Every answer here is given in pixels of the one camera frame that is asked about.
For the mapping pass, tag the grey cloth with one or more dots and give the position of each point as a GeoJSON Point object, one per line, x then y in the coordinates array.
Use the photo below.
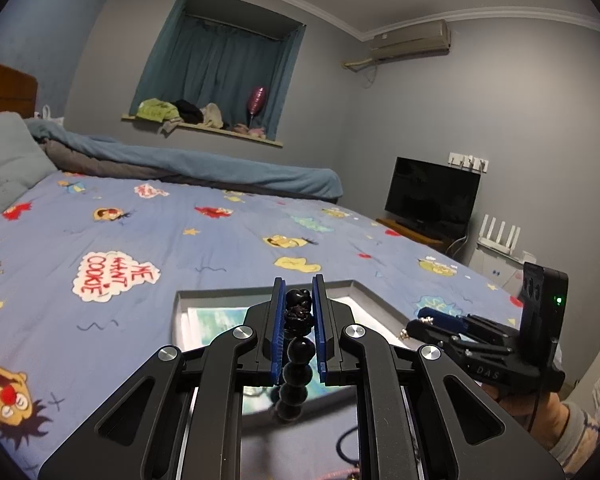
{"type": "Point", "coordinates": [169, 127]}

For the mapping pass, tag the grey blanket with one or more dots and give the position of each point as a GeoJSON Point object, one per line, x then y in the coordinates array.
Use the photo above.
{"type": "Point", "coordinates": [70, 157]}

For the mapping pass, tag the wall air conditioner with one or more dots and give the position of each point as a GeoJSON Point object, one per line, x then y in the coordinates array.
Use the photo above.
{"type": "Point", "coordinates": [410, 40]}

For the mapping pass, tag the white router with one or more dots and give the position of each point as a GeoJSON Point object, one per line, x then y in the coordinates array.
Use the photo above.
{"type": "Point", "coordinates": [500, 247]}

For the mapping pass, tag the air conditioner pipe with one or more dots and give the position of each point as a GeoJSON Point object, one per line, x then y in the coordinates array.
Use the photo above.
{"type": "Point", "coordinates": [352, 64]}

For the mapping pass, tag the white box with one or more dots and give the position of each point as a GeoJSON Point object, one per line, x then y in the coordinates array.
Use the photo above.
{"type": "Point", "coordinates": [495, 270]}

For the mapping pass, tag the wooden headboard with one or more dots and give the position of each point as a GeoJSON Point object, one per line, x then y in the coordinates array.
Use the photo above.
{"type": "Point", "coordinates": [5, 90]}

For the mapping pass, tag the black television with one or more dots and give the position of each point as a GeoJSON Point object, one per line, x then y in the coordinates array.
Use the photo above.
{"type": "Point", "coordinates": [430, 195]}

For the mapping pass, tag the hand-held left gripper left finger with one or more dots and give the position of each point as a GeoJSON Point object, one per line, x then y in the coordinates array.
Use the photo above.
{"type": "Point", "coordinates": [279, 330]}

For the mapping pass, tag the grey cardboard box tray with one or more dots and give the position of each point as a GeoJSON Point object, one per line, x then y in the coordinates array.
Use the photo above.
{"type": "Point", "coordinates": [220, 296]}

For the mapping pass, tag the person's right hand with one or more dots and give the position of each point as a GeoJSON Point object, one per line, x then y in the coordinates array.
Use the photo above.
{"type": "Point", "coordinates": [515, 405]}

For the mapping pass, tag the blue duvet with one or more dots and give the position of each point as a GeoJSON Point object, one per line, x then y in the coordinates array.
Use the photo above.
{"type": "Point", "coordinates": [205, 165]}

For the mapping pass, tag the green cloth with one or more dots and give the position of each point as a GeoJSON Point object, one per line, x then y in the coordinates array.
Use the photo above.
{"type": "Point", "coordinates": [155, 109]}

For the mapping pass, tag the black cloth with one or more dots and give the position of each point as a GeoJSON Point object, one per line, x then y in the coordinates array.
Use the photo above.
{"type": "Point", "coordinates": [190, 110]}

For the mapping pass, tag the pink balloon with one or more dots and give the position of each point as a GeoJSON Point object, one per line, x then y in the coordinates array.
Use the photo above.
{"type": "Point", "coordinates": [258, 97]}

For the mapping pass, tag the white wall power strip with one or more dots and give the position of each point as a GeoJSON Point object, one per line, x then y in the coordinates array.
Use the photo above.
{"type": "Point", "coordinates": [467, 160]}

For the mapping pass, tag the white plastic bag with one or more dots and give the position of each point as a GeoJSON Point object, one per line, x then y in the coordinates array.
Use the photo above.
{"type": "Point", "coordinates": [50, 114]}

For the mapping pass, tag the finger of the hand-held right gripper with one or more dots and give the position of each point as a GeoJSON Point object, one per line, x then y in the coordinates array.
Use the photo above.
{"type": "Point", "coordinates": [430, 335]}
{"type": "Point", "coordinates": [442, 317]}

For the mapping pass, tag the wooden television stand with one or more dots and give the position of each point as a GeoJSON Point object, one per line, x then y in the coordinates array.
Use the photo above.
{"type": "Point", "coordinates": [405, 230]}

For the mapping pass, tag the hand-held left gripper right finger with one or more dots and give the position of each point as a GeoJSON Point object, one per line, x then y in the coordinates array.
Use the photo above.
{"type": "Point", "coordinates": [320, 330]}

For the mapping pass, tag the window sill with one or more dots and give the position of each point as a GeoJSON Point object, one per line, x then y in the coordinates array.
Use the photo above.
{"type": "Point", "coordinates": [270, 142]}

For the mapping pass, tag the teal curtain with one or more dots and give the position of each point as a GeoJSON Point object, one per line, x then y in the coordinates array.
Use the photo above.
{"type": "Point", "coordinates": [215, 70]}

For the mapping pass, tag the grey-blue pillow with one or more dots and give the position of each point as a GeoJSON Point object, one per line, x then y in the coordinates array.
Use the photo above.
{"type": "Point", "coordinates": [10, 170]}

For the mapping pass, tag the cartoon printed blue bedsheet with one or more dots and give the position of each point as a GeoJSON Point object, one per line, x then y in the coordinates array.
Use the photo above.
{"type": "Point", "coordinates": [130, 350]}

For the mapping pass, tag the beige cloth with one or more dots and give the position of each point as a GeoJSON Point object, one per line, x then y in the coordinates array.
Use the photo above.
{"type": "Point", "coordinates": [212, 115]}

